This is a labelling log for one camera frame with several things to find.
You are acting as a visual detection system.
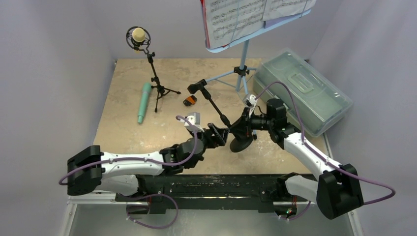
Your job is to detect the black round-base mic stand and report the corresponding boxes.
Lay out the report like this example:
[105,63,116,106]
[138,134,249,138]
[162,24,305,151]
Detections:
[187,79,258,153]

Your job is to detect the teal toy microphone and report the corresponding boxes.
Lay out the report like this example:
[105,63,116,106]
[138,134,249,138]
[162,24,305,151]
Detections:
[137,82,152,124]

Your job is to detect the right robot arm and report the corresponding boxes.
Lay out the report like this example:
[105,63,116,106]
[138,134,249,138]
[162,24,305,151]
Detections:
[230,94,364,219]

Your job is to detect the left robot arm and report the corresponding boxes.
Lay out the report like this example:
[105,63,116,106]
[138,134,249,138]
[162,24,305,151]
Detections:
[59,123,229,201]

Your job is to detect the orange black hex key set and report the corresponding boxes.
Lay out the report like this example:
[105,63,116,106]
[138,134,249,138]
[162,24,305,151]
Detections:
[183,95,198,107]

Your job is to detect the blue music stand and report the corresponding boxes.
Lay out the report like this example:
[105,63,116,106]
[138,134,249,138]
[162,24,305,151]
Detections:
[206,9,311,94]

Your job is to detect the translucent green storage box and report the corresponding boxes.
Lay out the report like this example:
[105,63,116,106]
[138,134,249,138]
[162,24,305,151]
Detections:
[252,48,353,137]

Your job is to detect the black tripod mic stand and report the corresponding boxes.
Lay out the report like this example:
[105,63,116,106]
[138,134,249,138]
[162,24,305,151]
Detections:
[145,51,181,113]

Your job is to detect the sheet music pages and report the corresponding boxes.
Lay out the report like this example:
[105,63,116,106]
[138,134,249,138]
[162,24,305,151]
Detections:
[201,0,316,52]

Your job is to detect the beige condenser microphone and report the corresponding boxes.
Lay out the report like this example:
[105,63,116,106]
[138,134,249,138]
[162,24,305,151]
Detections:
[125,26,151,55]

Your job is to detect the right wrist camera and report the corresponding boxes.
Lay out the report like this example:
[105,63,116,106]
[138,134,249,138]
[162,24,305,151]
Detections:
[242,94,257,117]

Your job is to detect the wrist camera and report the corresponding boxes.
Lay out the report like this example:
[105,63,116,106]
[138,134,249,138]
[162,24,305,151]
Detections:
[184,112,204,132]
[242,94,257,117]

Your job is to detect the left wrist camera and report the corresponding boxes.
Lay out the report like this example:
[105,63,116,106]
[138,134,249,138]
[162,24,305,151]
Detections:
[184,112,204,132]

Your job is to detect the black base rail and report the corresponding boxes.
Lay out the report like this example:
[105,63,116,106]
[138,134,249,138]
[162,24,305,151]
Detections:
[81,174,310,215]

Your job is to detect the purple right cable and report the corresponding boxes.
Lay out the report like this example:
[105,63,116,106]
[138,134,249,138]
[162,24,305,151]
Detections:
[255,81,396,222]

